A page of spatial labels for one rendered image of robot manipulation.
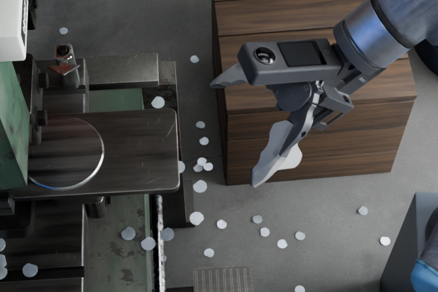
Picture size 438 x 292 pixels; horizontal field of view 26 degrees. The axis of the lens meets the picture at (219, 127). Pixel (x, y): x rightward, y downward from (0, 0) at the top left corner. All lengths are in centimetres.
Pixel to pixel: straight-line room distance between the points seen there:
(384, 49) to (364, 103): 95
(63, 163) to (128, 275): 21
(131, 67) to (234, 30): 45
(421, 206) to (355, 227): 48
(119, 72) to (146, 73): 5
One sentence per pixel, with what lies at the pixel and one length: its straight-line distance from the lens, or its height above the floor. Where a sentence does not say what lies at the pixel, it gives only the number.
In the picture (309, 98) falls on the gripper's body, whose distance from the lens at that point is 109.
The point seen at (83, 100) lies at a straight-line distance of 157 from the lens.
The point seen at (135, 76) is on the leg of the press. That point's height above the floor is 64.
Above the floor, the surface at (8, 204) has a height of 77.
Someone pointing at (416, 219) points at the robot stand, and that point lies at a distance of 178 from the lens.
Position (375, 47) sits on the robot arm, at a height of 117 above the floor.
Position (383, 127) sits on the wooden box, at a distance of 211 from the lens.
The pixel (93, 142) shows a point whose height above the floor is 79.
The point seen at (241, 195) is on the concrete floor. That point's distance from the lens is 226.
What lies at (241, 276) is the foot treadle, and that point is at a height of 16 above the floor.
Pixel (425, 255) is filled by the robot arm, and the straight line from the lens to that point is 153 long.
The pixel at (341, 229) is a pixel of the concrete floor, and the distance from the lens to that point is 224.
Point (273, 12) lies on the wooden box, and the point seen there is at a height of 35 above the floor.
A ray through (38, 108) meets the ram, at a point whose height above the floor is 94.
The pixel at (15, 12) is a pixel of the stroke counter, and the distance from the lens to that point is 89.
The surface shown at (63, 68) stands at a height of 79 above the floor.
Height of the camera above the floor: 203
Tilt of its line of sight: 60 degrees down
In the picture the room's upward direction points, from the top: straight up
